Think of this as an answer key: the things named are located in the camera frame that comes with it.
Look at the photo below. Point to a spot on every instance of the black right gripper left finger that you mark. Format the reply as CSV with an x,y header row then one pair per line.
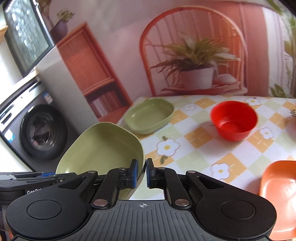
x,y
115,181

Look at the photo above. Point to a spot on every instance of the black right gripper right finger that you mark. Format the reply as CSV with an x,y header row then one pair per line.
x,y
167,180

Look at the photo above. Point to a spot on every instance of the green plastic bowl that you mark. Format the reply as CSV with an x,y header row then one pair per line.
x,y
102,147

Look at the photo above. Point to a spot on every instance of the red round plastic bowl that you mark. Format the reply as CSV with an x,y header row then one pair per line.
x,y
234,120

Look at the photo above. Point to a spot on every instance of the green rectangular plastic dish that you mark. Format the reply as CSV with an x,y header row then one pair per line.
x,y
149,116

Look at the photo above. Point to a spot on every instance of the grey front-load washing machine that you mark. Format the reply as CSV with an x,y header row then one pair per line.
x,y
34,128

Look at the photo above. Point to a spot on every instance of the white cabinet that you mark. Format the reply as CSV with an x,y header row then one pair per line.
x,y
65,92

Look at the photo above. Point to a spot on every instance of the orange plastic dish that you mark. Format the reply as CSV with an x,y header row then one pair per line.
x,y
277,185

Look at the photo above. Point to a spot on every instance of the printed room backdrop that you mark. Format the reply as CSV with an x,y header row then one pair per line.
x,y
117,51

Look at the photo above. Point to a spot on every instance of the dark framed window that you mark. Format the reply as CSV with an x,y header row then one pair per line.
x,y
27,36

